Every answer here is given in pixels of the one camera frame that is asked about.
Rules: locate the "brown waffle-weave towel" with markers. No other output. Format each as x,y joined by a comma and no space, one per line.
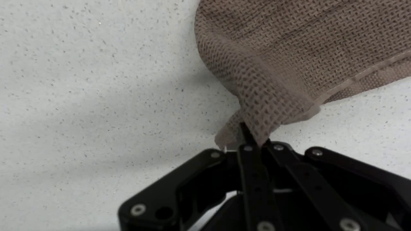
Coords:
290,52

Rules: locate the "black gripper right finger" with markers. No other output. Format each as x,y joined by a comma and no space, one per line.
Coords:
334,188

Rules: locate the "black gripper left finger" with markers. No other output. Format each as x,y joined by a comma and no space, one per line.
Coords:
252,180

